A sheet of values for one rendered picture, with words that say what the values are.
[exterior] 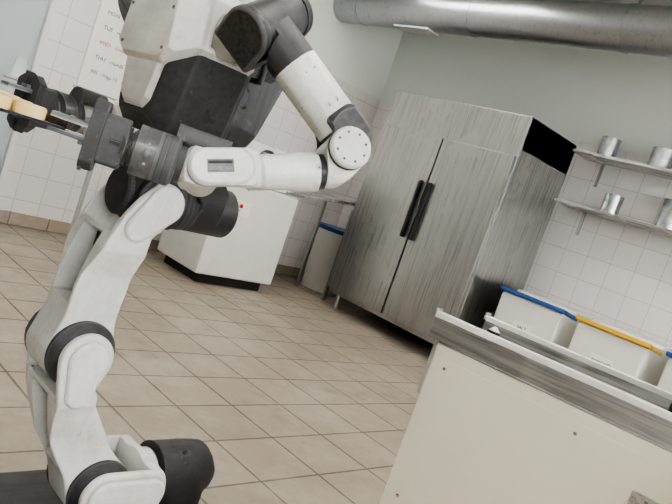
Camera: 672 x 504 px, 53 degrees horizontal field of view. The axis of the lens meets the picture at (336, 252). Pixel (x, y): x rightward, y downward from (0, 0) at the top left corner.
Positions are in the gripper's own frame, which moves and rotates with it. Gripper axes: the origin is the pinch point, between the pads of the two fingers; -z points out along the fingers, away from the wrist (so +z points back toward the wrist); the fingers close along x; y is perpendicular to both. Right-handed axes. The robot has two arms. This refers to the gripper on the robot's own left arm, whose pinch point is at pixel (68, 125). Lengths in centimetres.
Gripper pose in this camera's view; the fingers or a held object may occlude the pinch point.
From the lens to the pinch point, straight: 122.5
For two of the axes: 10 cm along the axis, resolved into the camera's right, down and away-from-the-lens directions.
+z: 9.1, 3.0, 2.7
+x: 3.4, -9.4, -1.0
